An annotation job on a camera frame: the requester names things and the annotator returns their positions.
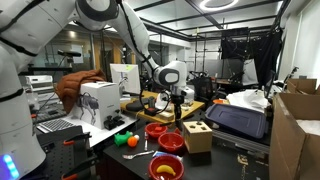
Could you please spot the red plastic bowl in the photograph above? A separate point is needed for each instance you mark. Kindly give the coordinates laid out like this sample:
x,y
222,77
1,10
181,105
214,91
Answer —
x,y
155,171
170,142
151,132

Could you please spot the black game controller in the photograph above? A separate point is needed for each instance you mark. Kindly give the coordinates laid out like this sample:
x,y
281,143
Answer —
x,y
112,123

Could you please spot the clear glass bowl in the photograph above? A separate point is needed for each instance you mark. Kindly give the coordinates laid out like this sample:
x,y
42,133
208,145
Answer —
x,y
188,105

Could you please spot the black mesh chair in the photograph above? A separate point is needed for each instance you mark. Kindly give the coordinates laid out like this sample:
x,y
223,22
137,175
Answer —
x,y
203,87

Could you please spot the white paper sheets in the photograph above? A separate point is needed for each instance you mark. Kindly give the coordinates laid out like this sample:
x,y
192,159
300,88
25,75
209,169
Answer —
x,y
248,99

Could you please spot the black clamp orange tips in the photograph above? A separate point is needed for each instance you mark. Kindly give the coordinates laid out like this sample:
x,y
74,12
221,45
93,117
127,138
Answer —
x,y
80,165
76,138

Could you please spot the dark blue bin lid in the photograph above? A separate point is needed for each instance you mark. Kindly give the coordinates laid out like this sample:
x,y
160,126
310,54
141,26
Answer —
x,y
236,120

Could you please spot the small white ball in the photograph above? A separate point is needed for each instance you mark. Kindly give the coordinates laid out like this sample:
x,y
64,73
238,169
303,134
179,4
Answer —
x,y
136,137

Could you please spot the large cardboard box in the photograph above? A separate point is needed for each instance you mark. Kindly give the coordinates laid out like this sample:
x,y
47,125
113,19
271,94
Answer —
x,y
286,143

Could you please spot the white desk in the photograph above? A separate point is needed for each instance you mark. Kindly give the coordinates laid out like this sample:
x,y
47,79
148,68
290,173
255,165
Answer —
x,y
100,133

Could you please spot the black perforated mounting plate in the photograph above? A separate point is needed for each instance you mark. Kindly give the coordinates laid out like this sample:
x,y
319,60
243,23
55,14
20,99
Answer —
x,y
56,156

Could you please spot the black curtain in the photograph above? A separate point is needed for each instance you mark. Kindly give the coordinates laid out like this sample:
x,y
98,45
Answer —
x,y
263,50

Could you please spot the black camera on stand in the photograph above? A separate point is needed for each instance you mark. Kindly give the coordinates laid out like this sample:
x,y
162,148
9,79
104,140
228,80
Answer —
x,y
68,53

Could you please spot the wooden shape sorter box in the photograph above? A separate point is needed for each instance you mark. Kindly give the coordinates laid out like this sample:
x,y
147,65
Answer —
x,y
196,138

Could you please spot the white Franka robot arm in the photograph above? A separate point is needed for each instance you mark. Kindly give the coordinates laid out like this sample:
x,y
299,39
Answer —
x,y
26,26

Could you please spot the orange toy ball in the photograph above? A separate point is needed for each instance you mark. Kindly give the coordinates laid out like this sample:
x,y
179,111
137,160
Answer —
x,y
132,142

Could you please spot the small tan cardboard box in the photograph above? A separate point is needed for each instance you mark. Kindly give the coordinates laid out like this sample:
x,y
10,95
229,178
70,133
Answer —
x,y
165,115

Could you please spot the white box robot dog print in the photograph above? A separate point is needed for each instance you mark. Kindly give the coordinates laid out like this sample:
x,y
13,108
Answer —
x,y
100,100

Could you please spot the black oval case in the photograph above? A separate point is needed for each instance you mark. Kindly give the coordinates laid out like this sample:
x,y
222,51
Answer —
x,y
135,106

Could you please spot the white foam sheet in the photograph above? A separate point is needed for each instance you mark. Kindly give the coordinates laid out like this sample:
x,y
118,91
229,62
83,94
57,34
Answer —
x,y
310,126

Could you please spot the metal fork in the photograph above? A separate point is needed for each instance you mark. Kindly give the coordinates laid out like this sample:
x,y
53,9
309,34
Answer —
x,y
146,143

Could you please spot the brown puffy jacket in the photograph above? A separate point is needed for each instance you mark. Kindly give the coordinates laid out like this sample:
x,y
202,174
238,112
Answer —
x,y
71,85

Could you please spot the white blue toothpaste tube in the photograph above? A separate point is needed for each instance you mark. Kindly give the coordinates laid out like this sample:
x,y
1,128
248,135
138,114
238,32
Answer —
x,y
160,154

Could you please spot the red toy block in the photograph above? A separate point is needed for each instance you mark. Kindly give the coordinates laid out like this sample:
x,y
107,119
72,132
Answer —
x,y
177,131
158,128

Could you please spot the yellow toy banana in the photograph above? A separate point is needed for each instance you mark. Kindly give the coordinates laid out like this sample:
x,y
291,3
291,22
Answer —
x,y
165,169

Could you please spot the wooden desk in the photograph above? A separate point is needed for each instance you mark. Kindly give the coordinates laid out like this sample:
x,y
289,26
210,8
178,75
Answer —
x,y
191,110

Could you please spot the white printer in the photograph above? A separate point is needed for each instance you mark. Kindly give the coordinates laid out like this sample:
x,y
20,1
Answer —
x,y
40,81

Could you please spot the silver keyboard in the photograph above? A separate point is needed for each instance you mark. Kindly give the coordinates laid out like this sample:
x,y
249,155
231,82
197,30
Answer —
x,y
55,125

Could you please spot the black mug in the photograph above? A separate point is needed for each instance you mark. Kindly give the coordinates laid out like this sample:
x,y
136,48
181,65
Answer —
x,y
152,102

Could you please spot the metal spoon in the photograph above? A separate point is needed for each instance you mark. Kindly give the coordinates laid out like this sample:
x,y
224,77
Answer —
x,y
128,156

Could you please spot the open small cardboard box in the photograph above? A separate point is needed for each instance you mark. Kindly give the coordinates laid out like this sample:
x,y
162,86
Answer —
x,y
301,86

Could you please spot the white backed computer monitor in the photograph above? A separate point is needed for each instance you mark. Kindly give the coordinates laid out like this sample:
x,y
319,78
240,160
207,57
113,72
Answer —
x,y
130,80

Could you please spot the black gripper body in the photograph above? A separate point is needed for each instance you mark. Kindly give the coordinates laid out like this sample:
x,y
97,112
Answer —
x,y
178,103

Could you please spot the black box red label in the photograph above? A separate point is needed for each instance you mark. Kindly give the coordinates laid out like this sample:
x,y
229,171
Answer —
x,y
151,111

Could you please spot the green plastic toy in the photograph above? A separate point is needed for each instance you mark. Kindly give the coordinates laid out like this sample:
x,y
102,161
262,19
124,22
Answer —
x,y
120,139

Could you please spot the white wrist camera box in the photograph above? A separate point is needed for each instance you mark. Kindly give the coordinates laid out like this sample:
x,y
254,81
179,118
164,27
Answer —
x,y
188,92

